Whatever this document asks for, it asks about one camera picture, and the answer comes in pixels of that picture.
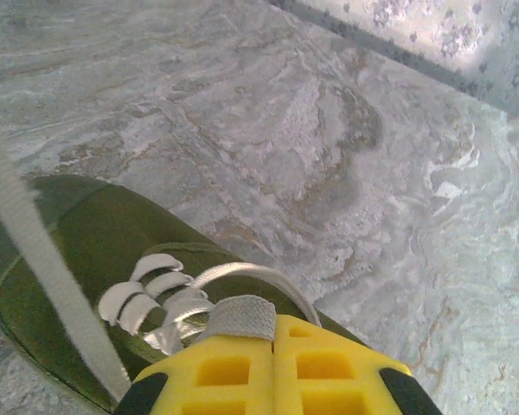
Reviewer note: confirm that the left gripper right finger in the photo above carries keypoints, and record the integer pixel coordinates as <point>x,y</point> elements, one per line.
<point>328,380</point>

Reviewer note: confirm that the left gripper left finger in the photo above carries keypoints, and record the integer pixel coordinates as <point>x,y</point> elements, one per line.
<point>225,380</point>

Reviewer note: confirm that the white shoelace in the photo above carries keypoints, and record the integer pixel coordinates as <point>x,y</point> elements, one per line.
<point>71,302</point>

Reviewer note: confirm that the olive green canvas shoe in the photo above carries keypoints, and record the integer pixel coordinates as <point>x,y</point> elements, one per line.
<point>91,242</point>

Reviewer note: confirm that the floral patterned fabric panel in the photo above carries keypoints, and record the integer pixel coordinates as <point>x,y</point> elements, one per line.
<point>458,34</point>

